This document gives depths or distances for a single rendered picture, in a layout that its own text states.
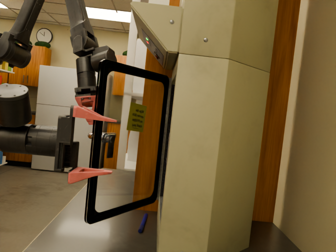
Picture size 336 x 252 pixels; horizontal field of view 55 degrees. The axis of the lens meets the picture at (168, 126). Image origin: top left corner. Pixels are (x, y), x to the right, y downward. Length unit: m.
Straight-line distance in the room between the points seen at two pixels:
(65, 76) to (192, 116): 5.18
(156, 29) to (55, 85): 5.18
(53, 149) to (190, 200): 0.32
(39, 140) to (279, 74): 0.81
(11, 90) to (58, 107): 5.22
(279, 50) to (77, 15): 0.67
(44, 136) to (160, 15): 0.35
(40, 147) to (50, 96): 5.27
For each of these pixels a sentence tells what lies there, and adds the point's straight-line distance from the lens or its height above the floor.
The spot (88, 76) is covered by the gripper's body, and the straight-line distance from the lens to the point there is 1.02.
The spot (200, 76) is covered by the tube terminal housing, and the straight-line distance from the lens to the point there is 0.72.
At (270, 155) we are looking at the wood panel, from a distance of 1.16.
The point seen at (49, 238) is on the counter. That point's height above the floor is 0.94.
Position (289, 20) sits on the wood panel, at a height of 1.62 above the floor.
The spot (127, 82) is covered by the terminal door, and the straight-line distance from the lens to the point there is 0.85.
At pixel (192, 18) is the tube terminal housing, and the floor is 1.49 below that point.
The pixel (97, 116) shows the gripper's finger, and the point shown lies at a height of 1.26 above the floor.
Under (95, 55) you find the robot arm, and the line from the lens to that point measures 1.02.
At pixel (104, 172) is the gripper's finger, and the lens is 0.62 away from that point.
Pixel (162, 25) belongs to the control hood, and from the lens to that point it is 0.73.
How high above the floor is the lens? 1.29
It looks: 3 degrees down
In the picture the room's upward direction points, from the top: 6 degrees clockwise
